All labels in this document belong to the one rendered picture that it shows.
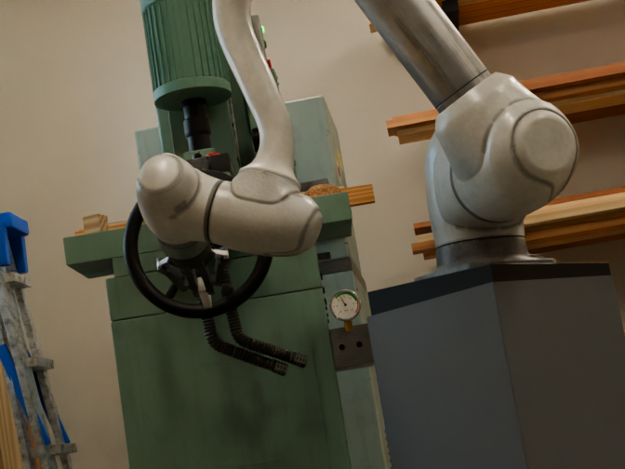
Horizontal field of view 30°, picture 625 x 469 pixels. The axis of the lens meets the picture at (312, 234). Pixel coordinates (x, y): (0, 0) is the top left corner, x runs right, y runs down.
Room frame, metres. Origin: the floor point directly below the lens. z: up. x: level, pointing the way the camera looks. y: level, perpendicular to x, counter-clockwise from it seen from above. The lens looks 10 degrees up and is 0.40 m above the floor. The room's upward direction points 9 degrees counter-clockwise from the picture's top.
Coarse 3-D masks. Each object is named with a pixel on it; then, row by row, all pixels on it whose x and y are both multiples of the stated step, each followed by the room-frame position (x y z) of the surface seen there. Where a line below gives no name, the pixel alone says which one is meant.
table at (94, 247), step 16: (320, 208) 2.37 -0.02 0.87; (336, 208) 2.37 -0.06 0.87; (144, 224) 2.37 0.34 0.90; (336, 224) 2.40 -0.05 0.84; (64, 240) 2.37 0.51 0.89; (80, 240) 2.37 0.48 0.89; (96, 240) 2.37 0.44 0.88; (112, 240) 2.37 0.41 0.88; (144, 240) 2.37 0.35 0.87; (320, 240) 2.57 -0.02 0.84; (80, 256) 2.37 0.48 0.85; (96, 256) 2.37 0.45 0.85; (112, 256) 2.37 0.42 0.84; (80, 272) 2.48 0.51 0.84; (96, 272) 2.51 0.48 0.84; (112, 272) 2.54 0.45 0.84
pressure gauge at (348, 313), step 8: (336, 296) 2.31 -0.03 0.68; (344, 296) 2.31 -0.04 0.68; (352, 296) 2.31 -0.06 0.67; (336, 304) 2.31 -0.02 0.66; (352, 304) 2.31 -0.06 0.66; (360, 304) 2.31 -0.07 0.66; (336, 312) 2.31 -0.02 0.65; (344, 312) 2.31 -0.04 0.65; (352, 312) 2.31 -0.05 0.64; (344, 320) 2.31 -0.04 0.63; (352, 328) 2.33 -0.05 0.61
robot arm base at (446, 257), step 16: (480, 240) 1.91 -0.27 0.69; (496, 240) 1.91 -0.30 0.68; (512, 240) 1.92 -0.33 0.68; (448, 256) 1.93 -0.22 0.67; (464, 256) 1.91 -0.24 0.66; (480, 256) 1.90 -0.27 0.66; (496, 256) 1.90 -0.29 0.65; (512, 256) 1.91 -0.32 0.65; (528, 256) 1.94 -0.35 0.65; (432, 272) 1.97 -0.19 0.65; (448, 272) 1.93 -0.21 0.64
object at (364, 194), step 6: (360, 186) 2.53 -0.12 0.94; (366, 186) 2.53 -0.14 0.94; (372, 186) 2.53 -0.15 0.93; (342, 192) 2.53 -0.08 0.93; (348, 192) 2.53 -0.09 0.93; (354, 192) 2.53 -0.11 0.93; (360, 192) 2.53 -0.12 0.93; (366, 192) 2.53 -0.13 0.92; (372, 192) 2.53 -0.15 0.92; (354, 198) 2.53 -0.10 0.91; (360, 198) 2.53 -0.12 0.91; (366, 198) 2.53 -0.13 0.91; (372, 198) 2.53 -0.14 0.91; (354, 204) 2.53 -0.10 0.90; (360, 204) 2.53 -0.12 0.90; (366, 204) 2.54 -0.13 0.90; (114, 228) 2.53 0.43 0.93; (78, 234) 2.53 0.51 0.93
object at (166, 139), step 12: (240, 96) 2.72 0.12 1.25; (156, 108) 2.72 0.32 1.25; (240, 108) 2.72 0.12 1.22; (168, 120) 2.72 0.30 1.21; (240, 120) 2.72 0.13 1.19; (168, 132) 2.72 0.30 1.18; (240, 132) 2.72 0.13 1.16; (168, 144) 2.72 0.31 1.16; (240, 144) 2.72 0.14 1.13; (252, 144) 2.72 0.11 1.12; (240, 156) 2.72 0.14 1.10; (252, 156) 2.72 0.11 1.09
